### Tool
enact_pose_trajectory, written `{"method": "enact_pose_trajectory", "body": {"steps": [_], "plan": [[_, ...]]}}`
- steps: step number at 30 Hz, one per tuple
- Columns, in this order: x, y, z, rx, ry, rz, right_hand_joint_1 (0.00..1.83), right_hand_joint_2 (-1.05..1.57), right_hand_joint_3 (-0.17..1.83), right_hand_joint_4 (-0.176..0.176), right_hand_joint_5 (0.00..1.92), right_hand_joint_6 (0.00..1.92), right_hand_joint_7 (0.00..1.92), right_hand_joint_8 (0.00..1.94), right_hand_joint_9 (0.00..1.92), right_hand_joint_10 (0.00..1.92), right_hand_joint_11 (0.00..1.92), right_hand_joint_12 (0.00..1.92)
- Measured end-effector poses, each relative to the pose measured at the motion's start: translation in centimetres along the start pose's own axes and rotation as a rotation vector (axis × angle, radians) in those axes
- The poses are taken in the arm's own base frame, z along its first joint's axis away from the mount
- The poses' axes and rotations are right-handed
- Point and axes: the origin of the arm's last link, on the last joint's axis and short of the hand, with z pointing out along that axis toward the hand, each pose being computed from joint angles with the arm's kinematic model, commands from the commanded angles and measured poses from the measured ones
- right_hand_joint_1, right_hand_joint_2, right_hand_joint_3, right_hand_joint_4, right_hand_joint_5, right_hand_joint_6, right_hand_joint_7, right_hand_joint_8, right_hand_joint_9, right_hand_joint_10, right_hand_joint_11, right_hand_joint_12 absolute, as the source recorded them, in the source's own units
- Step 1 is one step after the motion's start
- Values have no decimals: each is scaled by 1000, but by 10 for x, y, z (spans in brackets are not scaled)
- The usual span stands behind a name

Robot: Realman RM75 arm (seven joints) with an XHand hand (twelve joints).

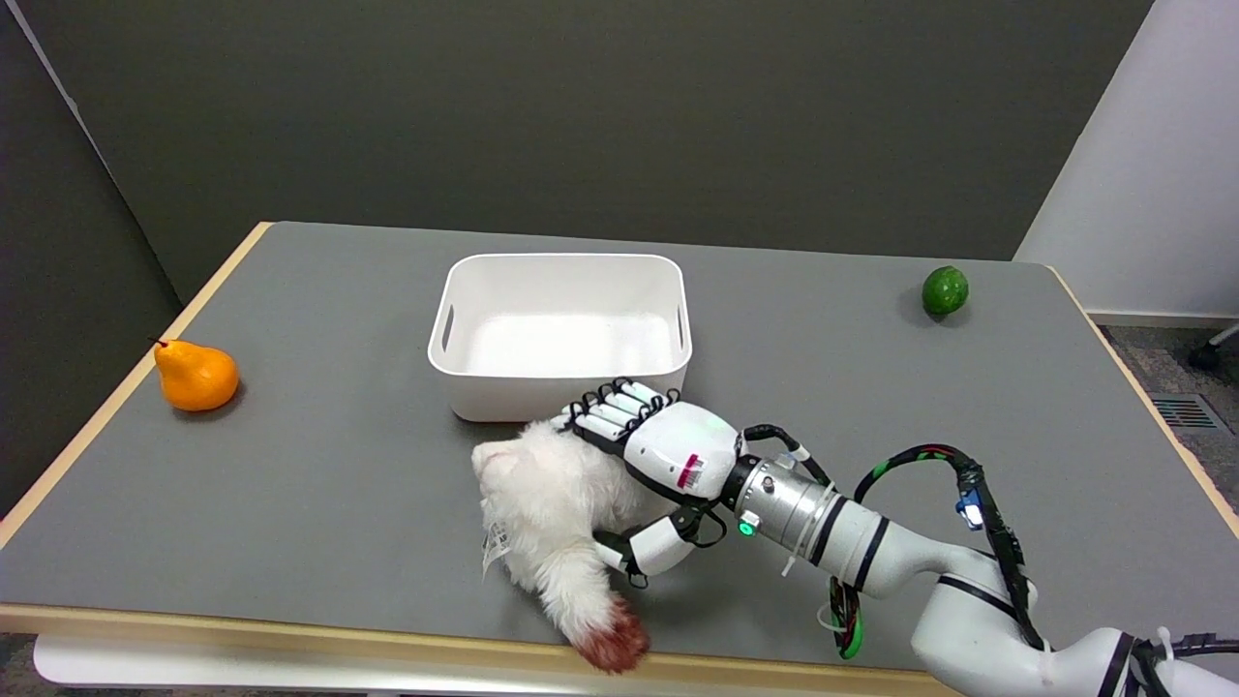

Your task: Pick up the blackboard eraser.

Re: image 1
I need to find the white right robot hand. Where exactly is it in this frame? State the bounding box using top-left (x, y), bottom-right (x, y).
top-left (552, 377), bottom-right (748, 591)

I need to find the white fluffy plush eraser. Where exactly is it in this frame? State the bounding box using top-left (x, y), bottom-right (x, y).
top-left (470, 416), bottom-right (680, 675)

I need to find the white plastic storage bin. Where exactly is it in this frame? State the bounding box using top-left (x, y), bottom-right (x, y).
top-left (427, 253), bottom-right (694, 424)

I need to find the green toy avocado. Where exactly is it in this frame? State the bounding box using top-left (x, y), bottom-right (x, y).
top-left (921, 265), bottom-right (970, 318)

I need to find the orange toy pear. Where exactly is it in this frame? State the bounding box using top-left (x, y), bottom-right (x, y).
top-left (152, 338), bottom-right (240, 413)

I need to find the floor vent grille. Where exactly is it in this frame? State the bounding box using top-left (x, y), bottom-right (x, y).
top-left (1151, 394), bottom-right (1223, 433)

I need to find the black chair caster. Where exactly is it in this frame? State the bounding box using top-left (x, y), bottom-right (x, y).
top-left (1188, 323), bottom-right (1239, 372)

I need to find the short black wrist cable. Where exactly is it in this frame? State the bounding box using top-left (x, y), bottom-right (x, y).
top-left (742, 423), bottom-right (835, 487)

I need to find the black green braided cable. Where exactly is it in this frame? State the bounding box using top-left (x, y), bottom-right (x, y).
top-left (826, 443), bottom-right (1052, 662)

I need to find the white table frame bar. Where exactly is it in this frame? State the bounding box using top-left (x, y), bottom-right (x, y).
top-left (32, 634), bottom-right (601, 697)

